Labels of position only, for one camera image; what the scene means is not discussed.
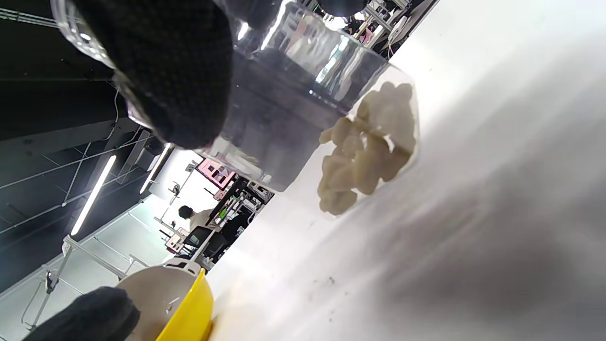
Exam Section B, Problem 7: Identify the long ceiling light strip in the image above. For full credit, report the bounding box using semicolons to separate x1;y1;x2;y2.
139;143;172;194
71;155;117;236

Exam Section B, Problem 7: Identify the yellow plastic bowl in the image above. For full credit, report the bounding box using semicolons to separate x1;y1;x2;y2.
156;268;215;341

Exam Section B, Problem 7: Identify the pink screen monitor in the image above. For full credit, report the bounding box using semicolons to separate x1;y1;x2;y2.
196;158;236;190

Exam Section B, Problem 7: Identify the clear square coffee jar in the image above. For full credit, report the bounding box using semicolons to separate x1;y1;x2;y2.
50;0;422;219

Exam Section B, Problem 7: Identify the white power bank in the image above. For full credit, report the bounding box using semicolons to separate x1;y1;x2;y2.
389;15;411;43

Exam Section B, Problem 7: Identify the grey plastic funnel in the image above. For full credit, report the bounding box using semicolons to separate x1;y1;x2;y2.
116;258;207;341

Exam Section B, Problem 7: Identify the computer monitor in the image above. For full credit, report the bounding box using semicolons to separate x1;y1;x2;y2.
183;226;213;248

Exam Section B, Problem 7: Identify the person's left hand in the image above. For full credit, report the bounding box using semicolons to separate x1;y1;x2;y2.
21;286;141;341

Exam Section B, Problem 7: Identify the person's right hand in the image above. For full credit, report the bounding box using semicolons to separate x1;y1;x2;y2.
71;0;371;150

